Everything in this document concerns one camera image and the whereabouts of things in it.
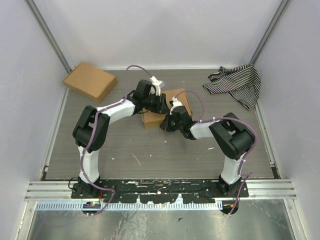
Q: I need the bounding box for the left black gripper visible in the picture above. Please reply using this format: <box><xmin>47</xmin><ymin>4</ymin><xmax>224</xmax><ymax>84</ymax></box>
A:
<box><xmin>143</xmin><ymin>93</ymin><xmax>170</xmax><ymax>115</ymax></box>

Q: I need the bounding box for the brown cardboard box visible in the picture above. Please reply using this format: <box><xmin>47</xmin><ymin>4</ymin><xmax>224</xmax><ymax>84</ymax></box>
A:
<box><xmin>140</xmin><ymin>87</ymin><xmax>193</xmax><ymax>130</ymax></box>
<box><xmin>62</xmin><ymin>62</ymin><xmax>118</xmax><ymax>103</ymax></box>

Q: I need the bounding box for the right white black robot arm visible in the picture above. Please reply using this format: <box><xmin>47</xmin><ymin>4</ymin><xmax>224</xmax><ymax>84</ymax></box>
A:
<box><xmin>160</xmin><ymin>106</ymin><xmax>257</xmax><ymax>198</ymax></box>

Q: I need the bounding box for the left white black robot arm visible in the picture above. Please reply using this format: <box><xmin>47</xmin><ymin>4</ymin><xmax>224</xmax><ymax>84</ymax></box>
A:
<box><xmin>72</xmin><ymin>76</ymin><xmax>170</xmax><ymax>199</ymax></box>

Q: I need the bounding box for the folded brown cardboard box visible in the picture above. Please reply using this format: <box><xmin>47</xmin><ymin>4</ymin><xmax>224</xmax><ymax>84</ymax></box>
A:
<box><xmin>62</xmin><ymin>62</ymin><xmax>118</xmax><ymax>103</ymax></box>

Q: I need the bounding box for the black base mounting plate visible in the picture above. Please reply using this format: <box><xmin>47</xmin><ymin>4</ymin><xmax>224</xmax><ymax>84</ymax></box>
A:
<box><xmin>70</xmin><ymin>179</ymin><xmax>249</xmax><ymax>204</ymax></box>

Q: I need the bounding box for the striped black white cloth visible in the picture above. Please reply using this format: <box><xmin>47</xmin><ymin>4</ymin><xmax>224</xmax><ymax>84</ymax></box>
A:
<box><xmin>202</xmin><ymin>64</ymin><xmax>262</xmax><ymax>111</ymax></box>

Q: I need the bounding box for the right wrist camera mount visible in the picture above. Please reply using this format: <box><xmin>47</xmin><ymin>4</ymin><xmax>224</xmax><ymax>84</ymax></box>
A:
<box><xmin>169</xmin><ymin>97</ymin><xmax>183</xmax><ymax>115</ymax></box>

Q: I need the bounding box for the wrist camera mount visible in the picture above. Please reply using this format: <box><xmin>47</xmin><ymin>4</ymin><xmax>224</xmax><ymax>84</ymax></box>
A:
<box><xmin>169</xmin><ymin>97</ymin><xmax>183</xmax><ymax>115</ymax></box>
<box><xmin>150</xmin><ymin>76</ymin><xmax>165</xmax><ymax>96</ymax></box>

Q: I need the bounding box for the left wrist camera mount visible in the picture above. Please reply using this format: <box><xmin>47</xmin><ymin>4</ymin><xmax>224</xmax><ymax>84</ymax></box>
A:
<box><xmin>150</xmin><ymin>76</ymin><xmax>165</xmax><ymax>96</ymax></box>

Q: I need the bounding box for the aluminium rail front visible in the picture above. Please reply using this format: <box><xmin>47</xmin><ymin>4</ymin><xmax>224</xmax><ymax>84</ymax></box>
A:
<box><xmin>24</xmin><ymin>178</ymin><xmax>297</xmax><ymax>201</ymax></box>

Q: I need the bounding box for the slotted grey cable duct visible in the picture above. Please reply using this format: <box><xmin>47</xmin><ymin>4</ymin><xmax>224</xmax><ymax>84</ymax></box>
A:
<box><xmin>35</xmin><ymin>201</ymin><xmax>223</xmax><ymax>212</ymax></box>

